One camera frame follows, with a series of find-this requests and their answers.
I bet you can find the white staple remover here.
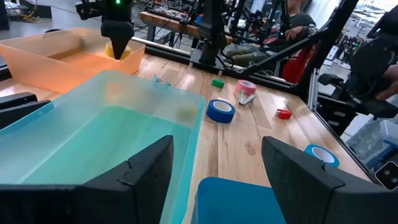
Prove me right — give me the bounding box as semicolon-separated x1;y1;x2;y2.
238;90;256;107

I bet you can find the person's hand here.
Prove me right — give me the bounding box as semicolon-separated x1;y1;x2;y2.
375;64;398;101

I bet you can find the white table camera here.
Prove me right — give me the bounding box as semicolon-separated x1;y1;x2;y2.
374;161;398;191

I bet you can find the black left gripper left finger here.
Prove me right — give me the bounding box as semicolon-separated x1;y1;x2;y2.
0;135;174;224

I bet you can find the person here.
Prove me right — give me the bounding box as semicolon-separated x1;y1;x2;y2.
222;0;320;68

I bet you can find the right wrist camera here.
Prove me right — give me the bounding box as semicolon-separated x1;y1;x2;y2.
75;1;104;21

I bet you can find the yellow tape roll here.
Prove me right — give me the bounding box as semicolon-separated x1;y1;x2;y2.
104;42;132;60

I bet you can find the light blue tape roll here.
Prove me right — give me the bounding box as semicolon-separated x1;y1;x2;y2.
303;144;341;169

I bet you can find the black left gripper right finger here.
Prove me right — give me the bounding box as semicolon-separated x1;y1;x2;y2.
261;136;398;224

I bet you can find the wooden workbench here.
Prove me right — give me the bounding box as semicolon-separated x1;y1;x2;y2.
139;11;234;45

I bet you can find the red chair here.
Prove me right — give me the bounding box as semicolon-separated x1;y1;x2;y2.
281;45;318;84

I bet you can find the dark blue block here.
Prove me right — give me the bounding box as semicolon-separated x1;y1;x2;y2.
206;99;236;124

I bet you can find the pink tape roll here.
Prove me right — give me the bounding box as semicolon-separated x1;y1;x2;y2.
235;80;257;96

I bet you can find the translucent teal plastic bin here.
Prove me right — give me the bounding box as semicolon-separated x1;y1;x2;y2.
0;70;207;224

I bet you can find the translucent orange plastic bin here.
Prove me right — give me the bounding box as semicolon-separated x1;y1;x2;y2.
0;27;146;94

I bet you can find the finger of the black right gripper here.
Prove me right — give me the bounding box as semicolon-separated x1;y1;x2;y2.
117;21;135;60
101;21;118;60

